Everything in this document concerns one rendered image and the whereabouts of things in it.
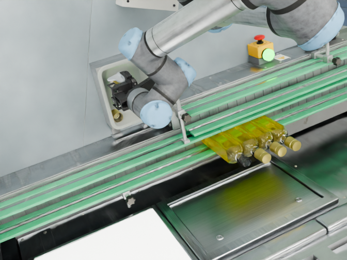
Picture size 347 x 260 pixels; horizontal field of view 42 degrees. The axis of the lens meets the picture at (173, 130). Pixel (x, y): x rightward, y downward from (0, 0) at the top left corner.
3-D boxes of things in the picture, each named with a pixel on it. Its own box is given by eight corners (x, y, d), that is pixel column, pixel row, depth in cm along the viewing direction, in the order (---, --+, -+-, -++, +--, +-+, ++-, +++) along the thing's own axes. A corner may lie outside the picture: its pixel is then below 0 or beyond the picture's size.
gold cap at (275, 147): (269, 153, 144) (278, 158, 141) (268, 143, 143) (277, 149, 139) (279, 149, 145) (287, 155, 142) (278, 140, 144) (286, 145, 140)
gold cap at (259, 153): (254, 159, 143) (262, 165, 139) (253, 150, 141) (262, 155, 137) (263, 156, 144) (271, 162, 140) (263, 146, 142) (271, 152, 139)
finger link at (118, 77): (101, 70, 143) (111, 82, 136) (118, 65, 145) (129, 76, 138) (103, 79, 145) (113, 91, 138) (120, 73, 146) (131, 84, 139)
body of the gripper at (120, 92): (105, 83, 135) (119, 94, 125) (131, 73, 138) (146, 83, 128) (112, 105, 139) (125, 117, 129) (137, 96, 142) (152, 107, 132)
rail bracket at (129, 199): (116, 197, 155) (129, 217, 144) (111, 181, 152) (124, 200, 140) (127, 193, 156) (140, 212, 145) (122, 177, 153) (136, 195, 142)
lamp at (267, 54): (262, 61, 166) (266, 63, 164) (261, 50, 164) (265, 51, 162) (271, 58, 168) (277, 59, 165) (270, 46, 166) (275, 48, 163)
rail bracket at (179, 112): (173, 135, 154) (189, 150, 144) (163, 91, 147) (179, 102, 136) (180, 133, 155) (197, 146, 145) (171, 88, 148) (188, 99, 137)
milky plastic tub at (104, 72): (106, 123, 157) (113, 132, 149) (89, 63, 147) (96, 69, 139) (151, 107, 162) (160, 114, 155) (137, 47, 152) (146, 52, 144)
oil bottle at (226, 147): (201, 142, 161) (232, 167, 143) (198, 128, 159) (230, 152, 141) (215, 136, 163) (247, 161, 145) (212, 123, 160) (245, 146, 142)
